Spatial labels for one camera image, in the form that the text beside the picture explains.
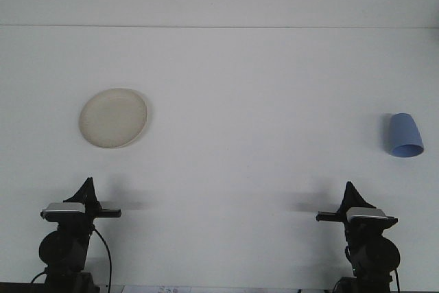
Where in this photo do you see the pale blue cup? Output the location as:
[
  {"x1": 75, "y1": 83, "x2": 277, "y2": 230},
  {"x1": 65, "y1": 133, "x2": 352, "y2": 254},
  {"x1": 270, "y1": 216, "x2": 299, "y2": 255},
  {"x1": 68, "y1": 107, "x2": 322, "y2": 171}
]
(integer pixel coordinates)
[{"x1": 387, "y1": 112, "x2": 425, "y2": 159}]

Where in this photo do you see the pale round plate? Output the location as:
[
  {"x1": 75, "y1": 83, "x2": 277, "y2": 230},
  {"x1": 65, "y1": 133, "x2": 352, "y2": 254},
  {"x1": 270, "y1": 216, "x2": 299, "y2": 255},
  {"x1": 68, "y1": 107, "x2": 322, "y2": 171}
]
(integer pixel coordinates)
[{"x1": 78, "y1": 87, "x2": 149, "y2": 149}]

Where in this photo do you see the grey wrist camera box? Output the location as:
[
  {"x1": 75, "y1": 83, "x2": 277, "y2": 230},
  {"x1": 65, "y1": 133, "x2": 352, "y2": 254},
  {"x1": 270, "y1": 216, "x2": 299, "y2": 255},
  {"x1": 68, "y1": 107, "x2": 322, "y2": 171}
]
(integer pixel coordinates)
[
  {"x1": 345, "y1": 207, "x2": 389, "y2": 223},
  {"x1": 40, "y1": 202, "x2": 86, "y2": 222}
]

